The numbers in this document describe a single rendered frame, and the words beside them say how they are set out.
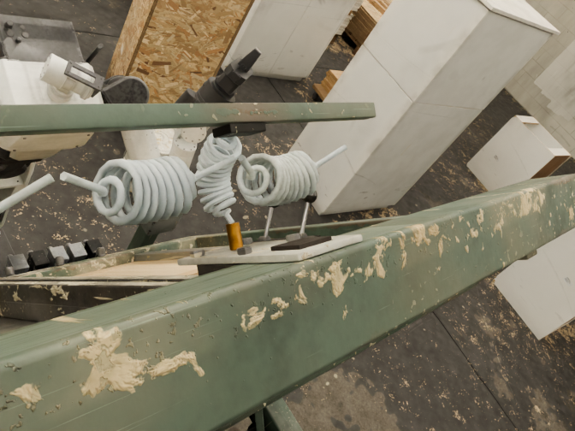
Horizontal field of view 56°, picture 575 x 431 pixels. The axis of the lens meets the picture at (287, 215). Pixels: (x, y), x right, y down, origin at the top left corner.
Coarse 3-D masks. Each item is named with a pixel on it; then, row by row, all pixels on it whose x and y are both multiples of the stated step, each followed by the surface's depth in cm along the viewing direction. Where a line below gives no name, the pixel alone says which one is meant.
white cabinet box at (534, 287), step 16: (560, 240) 409; (544, 256) 419; (560, 256) 410; (512, 272) 439; (528, 272) 429; (544, 272) 420; (560, 272) 411; (512, 288) 440; (528, 288) 430; (544, 288) 421; (560, 288) 412; (512, 304) 441; (528, 304) 431; (544, 304) 422; (560, 304) 413; (528, 320) 432; (544, 320) 423; (560, 320) 414; (544, 336) 425
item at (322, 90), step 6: (330, 72) 493; (336, 72) 498; (342, 72) 505; (324, 78) 501; (330, 78) 495; (336, 78) 489; (318, 84) 504; (324, 84) 501; (330, 84) 498; (318, 90) 496; (324, 90) 502; (330, 90) 497; (312, 96) 507; (318, 96) 503; (324, 96) 494
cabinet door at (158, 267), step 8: (128, 264) 161; (136, 264) 157; (144, 264) 154; (152, 264) 151; (160, 264) 148; (168, 264) 145; (176, 264) 142; (96, 272) 155; (104, 272) 154; (112, 272) 150; (120, 272) 147; (128, 272) 143; (136, 272) 140; (144, 272) 137; (152, 272) 134; (160, 272) 131; (168, 272) 128; (176, 272) 126; (184, 272) 121; (192, 272) 119
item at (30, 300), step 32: (224, 128) 54; (256, 128) 56; (224, 192) 61; (192, 256) 61; (224, 256) 57; (256, 256) 52; (288, 256) 49; (0, 288) 110; (32, 288) 98; (64, 288) 89; (96, 288) 81; (128, 288) 74; (32, 320) 101
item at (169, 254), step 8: (192, 248) 155; (200, 248) 151; (208, 248) 147; (216, 248) 142; (136, 256) 168; (144, 256) 165; (152, 256) 161; (160, 256) 159; (168, 256) 156; (176, 256) 153; (184, 256) 150
